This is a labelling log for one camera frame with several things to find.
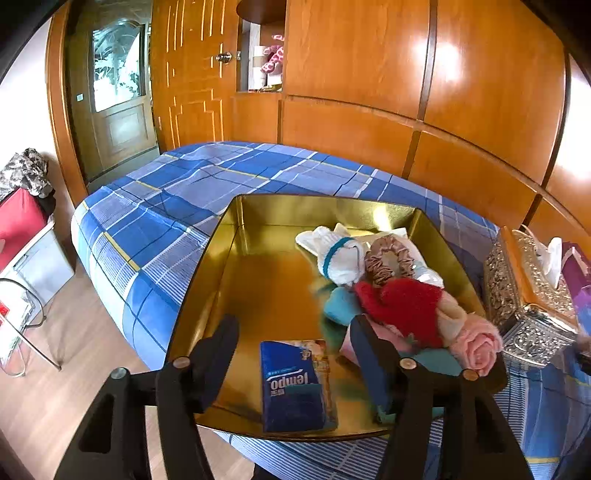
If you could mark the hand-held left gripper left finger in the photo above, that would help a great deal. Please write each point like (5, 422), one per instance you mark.
(221, 355)

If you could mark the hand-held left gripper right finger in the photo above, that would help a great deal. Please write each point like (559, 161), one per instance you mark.
(374, 369)

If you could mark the teal cloth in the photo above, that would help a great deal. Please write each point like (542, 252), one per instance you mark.
(341, 307)

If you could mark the red fluffy sock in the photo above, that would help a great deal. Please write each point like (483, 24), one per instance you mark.
(406, 304)

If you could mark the blue tissue packet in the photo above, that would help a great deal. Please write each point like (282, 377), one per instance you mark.
(295, 392)

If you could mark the gold metal tray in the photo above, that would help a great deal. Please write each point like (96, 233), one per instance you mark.
(268, 286)

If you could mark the brown satin scrunchie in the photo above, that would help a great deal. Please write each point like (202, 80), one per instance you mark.
(376, 267)

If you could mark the pale pink towel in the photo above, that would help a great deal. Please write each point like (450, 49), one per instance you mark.
(478, 346)

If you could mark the white sock with blue band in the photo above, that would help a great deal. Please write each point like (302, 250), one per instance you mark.
(344, 265)

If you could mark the blue plaid bed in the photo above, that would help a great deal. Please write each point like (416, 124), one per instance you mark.
(152, 221)

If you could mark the silver ornate tissue box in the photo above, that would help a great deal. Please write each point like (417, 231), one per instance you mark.
(531, 332)

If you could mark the white plastic storage box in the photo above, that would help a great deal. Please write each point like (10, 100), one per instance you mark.
(46, 272)

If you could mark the white tissue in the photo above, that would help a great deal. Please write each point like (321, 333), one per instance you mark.
(551, 263)

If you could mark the glass side table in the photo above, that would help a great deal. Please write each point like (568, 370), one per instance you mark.
(14, 323)

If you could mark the purple box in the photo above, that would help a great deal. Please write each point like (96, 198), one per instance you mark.
(579, 277)

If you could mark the red box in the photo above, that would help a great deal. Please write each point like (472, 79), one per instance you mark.
(18, 221)

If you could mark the wooden door with frosted glass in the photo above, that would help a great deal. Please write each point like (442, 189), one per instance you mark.
(124, 129)

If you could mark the wooden panel door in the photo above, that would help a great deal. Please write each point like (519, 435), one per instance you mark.
(194, 101)

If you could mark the camouflage cloth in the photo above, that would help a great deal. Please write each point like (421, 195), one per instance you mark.
(25, 168)

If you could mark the metal door knob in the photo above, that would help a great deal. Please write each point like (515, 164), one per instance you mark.
(224, 57)

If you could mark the pink spotted plush toy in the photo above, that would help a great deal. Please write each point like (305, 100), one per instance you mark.
(272, 60)

